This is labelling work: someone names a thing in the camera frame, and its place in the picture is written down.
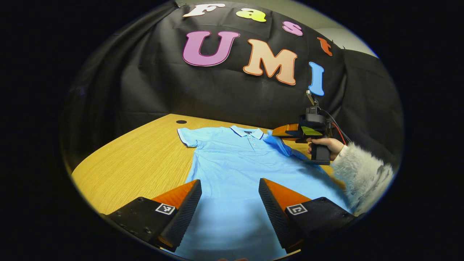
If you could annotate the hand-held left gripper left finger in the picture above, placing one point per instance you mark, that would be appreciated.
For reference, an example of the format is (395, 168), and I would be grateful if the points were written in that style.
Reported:
(185, 214)

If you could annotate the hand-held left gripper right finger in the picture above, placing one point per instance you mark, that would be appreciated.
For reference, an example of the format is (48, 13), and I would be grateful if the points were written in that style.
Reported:
(275, 217)

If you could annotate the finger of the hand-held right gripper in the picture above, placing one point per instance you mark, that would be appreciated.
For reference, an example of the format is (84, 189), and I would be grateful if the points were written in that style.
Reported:
(288, 131)

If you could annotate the light blue T-shirt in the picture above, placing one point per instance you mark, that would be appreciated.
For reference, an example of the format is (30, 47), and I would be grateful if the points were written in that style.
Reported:
(232, 170)

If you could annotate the black backdrop cloth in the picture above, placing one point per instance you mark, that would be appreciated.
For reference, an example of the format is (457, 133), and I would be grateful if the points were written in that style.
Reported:
(145, 90)

